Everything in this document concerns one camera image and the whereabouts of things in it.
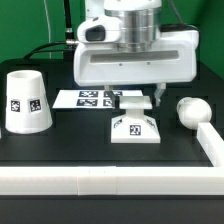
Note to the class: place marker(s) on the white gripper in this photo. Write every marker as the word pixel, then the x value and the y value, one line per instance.
pixel 111 53

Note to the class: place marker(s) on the white lamp base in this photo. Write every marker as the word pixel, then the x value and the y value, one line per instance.
pixel 134 126

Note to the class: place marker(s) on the white lamp bulb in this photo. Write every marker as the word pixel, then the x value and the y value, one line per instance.
pixel 192 111

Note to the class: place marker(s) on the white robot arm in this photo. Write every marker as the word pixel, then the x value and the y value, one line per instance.
pixel 131 12

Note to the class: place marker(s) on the white lamp shade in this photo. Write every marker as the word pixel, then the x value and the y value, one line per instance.
pixel 27 109

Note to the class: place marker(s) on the white marker sheet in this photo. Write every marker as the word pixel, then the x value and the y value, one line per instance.
pixel 87 99

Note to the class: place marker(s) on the white front rail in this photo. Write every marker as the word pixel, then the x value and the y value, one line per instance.
pixel 111 181

